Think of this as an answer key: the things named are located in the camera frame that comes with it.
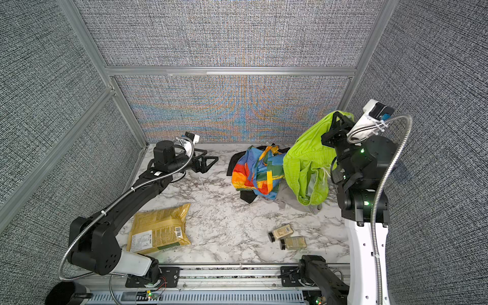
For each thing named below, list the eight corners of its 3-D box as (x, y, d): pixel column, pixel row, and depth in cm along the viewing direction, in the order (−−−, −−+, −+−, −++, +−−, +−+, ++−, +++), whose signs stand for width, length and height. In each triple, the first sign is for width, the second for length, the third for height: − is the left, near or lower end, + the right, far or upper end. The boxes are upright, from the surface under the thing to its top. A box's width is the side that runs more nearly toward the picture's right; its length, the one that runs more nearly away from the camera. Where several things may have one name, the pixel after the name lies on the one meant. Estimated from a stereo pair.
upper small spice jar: (270, 244, 84) (272, 240, 80) (266, 235, 86) (267, 232, 82) (291, 234, 86) (293, 231, 83) (287, 226, 88) (289, 223, 85)
